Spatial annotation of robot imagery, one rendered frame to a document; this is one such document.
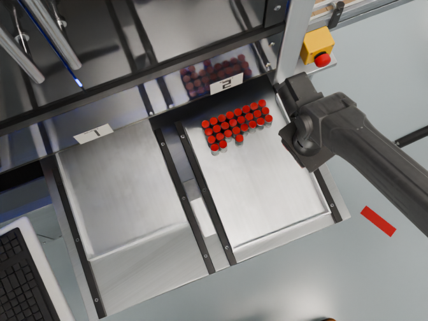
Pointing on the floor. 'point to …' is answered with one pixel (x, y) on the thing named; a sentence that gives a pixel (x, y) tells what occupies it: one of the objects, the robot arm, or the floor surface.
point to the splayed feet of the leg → (411, 137)
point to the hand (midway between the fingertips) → (300, 153)
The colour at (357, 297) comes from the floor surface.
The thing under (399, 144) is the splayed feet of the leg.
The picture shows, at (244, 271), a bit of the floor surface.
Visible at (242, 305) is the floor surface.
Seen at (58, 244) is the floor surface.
